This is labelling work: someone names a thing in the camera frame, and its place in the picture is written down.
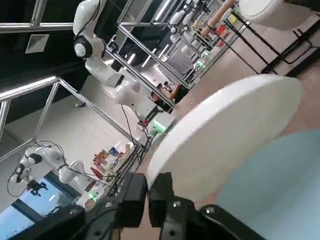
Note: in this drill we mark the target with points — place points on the white plate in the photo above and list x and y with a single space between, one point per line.
212 130

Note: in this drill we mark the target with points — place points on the blue plate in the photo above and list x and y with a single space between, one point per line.
275 187

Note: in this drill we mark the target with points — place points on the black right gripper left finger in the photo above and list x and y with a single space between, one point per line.
132 200

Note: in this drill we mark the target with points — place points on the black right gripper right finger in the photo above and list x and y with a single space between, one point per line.
162 200

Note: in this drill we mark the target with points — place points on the aluminium frame profile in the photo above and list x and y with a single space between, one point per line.
30 87

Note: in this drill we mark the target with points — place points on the person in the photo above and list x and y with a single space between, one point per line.
178 92
157 98

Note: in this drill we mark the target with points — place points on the ceiling vent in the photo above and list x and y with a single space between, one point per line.
37 43

